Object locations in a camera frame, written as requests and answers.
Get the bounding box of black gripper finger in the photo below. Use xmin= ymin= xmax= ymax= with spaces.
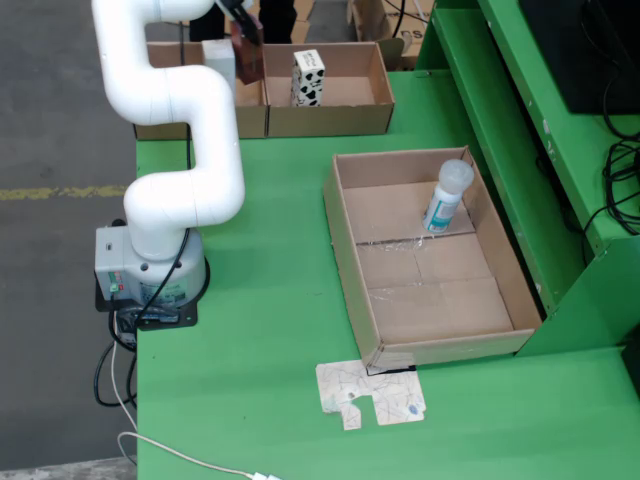
xmin=215 ymin=0 xmax=262 ymax=39

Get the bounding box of red carton box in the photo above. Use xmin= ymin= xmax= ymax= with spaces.
xmin=230 ymin=17 xmax=265 ymax=85

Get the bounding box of white carton box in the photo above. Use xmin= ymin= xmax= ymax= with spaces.
xmin=202 ymin=39 xmax=237 ymax=91

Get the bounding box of cow print carton box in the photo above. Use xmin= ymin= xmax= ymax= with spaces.
xmin=291 ymin=48 xmax=327 ymax=108

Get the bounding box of printed brown cardboard box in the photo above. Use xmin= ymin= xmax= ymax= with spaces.
xmin=349 ymin=0 xmax=436 ymax=69

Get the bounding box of shallow cardboard tray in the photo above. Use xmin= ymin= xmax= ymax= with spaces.
xmin=322 ymin=145 xmax=544 ymax=370

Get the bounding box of scribbled flat cardboard piece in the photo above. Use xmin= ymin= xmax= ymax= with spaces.
xmin=314 ymin=359 xmax=428 ymax=432

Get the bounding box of white bottle with teal label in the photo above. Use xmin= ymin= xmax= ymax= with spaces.
xmin=422 ymin=158 xmax=475 ymax=235

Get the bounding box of green metal shelf unit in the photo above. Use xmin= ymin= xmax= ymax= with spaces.
xmin=417 ymin=0 xmax=640 ymax=359

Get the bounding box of black monitor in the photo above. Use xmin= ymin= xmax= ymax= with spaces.
xmin=519 ymin=0 xmax=640 ymax=115

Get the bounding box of thin black cable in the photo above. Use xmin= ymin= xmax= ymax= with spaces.
xmin=389 ymin=0 xmax=434 ymax=39

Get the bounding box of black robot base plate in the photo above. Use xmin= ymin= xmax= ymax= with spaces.
xmin=94 ymin=279 xmax=200 ymax=332

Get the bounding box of tangle of black cables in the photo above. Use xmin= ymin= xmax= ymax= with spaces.
xmin=582 ymin=74 xmax=640 ymax=251

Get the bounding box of white cable with plug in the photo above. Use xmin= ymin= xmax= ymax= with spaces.
xmin=110 ymin=319 xmax=284 ymax=480

